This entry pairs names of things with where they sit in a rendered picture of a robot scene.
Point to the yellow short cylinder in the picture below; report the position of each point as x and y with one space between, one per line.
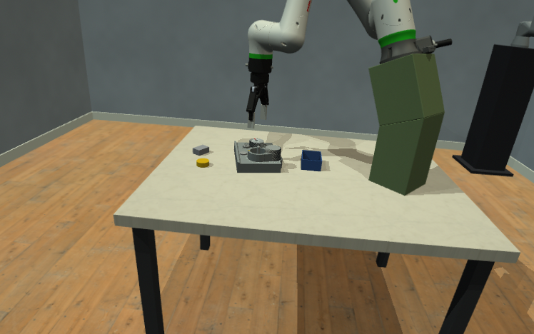
202 162

